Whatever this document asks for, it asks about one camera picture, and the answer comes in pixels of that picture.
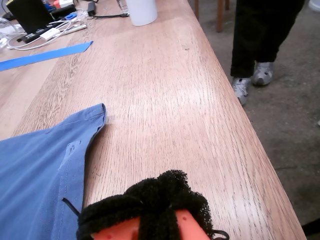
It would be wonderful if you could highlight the wooden chair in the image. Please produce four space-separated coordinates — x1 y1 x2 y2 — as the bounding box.
193 0 231 33

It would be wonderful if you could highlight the white cable bundle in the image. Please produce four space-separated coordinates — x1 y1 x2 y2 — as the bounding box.
6 18 87 51

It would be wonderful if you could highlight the black box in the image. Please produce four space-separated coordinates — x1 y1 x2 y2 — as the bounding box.
6 0 55 35

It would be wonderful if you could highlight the white adapter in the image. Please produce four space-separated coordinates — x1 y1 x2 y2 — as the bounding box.
39 27 61 41

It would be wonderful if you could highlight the blue printed T-shirt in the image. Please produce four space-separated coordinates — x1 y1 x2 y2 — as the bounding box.
0 102 107 240

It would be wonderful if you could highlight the black pouch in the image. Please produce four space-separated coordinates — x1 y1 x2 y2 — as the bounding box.
51 4 77 19

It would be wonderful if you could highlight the grey sneaker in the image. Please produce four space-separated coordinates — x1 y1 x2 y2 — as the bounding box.
231 76 252 106
251 61 275 87

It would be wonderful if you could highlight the black power strip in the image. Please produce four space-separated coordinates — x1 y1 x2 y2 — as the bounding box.
16 23 88 43

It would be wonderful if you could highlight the long blue tape strip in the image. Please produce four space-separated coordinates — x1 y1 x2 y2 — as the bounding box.
0 40 94 73

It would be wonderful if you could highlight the white water bottle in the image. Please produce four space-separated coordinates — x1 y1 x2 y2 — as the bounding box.
125 0 159 27

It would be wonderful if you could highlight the clear plastic bag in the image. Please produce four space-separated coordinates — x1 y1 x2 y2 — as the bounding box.
0 17 16 48

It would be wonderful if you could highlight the black cable with plug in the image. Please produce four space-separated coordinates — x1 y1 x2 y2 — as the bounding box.
88 12 131 20

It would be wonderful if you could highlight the black zip tie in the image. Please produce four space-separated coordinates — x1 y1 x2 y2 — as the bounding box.
211 228 230 240
61 197 81 216

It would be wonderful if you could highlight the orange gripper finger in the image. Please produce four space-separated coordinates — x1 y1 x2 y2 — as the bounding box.
76 192 161 240
124 169 214 240

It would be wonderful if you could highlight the black power brick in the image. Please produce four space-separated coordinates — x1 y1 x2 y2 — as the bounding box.
86 1 97 16

